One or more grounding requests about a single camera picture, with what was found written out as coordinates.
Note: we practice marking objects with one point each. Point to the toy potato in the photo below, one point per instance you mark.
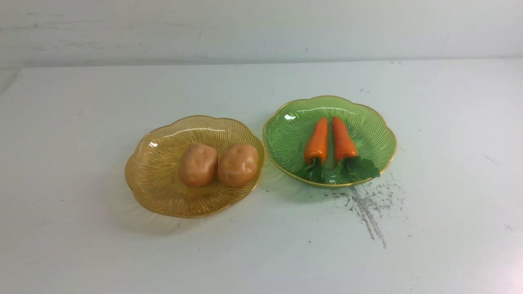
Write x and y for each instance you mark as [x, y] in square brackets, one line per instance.
[238, 165]
[198, 166]

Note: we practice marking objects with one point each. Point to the green ribbed plastic plate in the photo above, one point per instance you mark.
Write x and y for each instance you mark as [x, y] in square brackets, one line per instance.
[288, 131]

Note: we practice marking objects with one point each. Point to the toy carrot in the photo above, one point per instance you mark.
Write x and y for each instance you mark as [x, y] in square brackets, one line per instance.
[350, 166]
[315, 153]

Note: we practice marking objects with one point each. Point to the amber ribbed plastic plate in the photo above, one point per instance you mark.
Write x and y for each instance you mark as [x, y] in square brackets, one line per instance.
[152, 171]

